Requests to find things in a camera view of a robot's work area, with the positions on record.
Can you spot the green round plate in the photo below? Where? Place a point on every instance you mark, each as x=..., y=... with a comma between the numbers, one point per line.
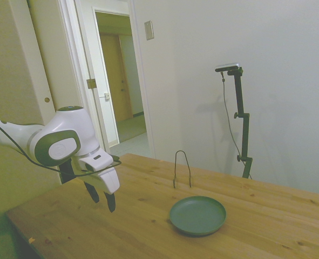
x=197, y=215

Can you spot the black jointed camera stand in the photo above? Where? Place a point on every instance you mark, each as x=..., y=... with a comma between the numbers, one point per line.
x=245, y=135

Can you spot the yellow-green room divider panel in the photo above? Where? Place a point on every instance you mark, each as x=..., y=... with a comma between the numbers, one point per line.
x=10, y=175

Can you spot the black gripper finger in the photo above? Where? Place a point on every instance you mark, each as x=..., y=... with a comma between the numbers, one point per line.
x=111, y=202
x=94, y=192

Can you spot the brass door hinge plate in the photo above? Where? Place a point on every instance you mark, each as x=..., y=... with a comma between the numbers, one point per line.
x=91, y=83

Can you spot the white open door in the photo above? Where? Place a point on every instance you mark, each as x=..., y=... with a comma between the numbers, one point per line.
x=100, y=121

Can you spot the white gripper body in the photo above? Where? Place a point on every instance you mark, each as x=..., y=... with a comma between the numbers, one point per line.
x=109, y=183

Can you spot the grey camera on stand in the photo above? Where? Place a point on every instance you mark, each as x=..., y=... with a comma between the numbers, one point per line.
x=228, y=67

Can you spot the cream closet door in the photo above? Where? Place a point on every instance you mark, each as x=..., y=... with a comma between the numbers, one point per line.
x=19, y=54

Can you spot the beige wall switch plate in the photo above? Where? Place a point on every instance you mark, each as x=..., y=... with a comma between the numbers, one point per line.
x=149, y=30

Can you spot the white door latch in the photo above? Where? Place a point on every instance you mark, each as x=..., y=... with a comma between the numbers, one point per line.
x=107, y=96

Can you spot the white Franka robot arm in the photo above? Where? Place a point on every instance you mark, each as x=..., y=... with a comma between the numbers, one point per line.
x=67, y=121

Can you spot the brown wooden hallway door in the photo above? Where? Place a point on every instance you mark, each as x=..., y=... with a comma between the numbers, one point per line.
x=114, y=75

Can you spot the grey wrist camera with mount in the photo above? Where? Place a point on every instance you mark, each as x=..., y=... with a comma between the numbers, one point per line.
x=66, y=166

